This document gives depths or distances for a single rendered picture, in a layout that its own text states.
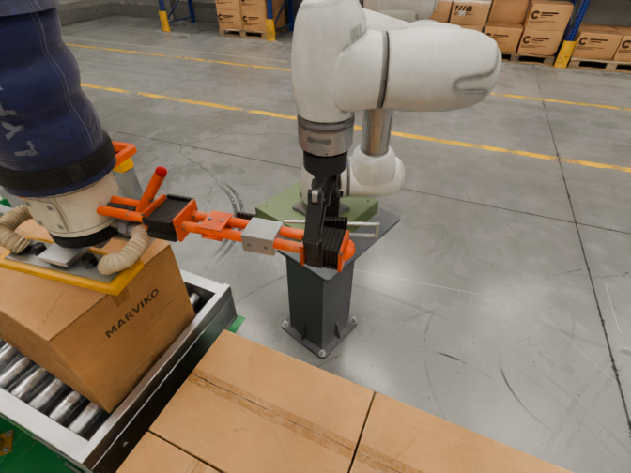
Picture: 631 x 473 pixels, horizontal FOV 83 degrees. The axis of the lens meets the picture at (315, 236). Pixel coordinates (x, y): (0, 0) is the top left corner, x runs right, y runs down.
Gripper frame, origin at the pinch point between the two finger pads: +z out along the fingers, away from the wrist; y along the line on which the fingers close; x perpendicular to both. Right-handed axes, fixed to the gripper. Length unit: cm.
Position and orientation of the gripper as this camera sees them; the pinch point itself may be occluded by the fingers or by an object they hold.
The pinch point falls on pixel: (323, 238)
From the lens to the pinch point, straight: 72.4
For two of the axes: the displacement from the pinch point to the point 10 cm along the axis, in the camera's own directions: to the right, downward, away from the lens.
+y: -2.7, 6.2, -7.4
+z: 0.0, 7.6, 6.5
